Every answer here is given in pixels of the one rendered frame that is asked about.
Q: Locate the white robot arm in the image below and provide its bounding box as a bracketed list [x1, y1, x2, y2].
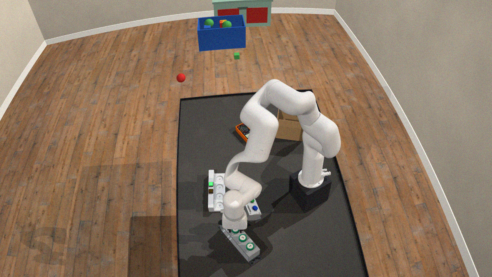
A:
[221, 79, 341, 222]

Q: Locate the brown cardboard box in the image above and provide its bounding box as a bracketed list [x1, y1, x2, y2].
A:
[276, 110, 303, 141]

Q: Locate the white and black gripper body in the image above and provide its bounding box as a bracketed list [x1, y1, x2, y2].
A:
[222, 210, 247, 230]

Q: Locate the orange digital multimeter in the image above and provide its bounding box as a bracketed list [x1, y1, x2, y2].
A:
[236, 123, 250, 142]

